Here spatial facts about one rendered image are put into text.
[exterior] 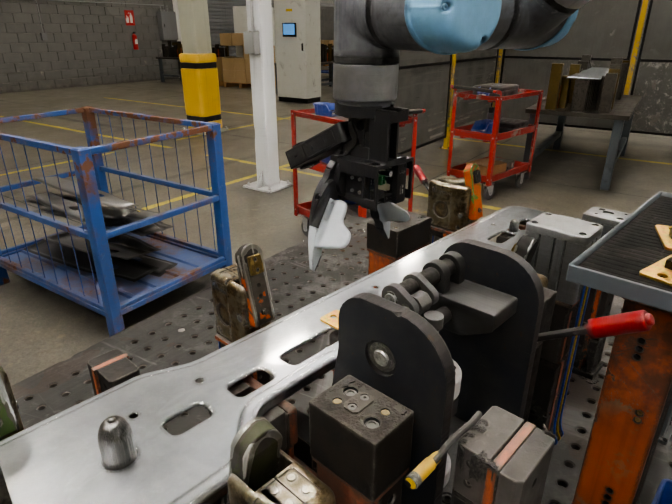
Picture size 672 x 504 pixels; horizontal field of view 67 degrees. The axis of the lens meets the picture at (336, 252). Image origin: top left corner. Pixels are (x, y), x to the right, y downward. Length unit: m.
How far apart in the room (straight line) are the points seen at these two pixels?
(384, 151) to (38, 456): 0.48
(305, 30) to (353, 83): 10.42
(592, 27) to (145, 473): 7.84
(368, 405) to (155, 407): 0.29
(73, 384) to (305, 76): 10.11
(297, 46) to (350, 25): 10.54
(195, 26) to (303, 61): 3.66
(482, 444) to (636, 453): 0.40
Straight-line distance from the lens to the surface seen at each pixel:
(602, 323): 0.55
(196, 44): 7.87
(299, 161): 0.68
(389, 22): 0.53
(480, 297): 0.51
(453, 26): 0.48
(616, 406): 0.81
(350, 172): 0.60
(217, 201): 2.90
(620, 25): 8.02
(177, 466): 0.56
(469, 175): 1.22
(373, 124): 0.59
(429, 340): 0.39
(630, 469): 0.86
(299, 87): 11.16
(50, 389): 1.26
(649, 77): 7.98
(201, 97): 7.85
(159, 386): 0.66
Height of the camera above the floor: 1.39
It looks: 23 degrees down
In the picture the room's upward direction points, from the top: straight up
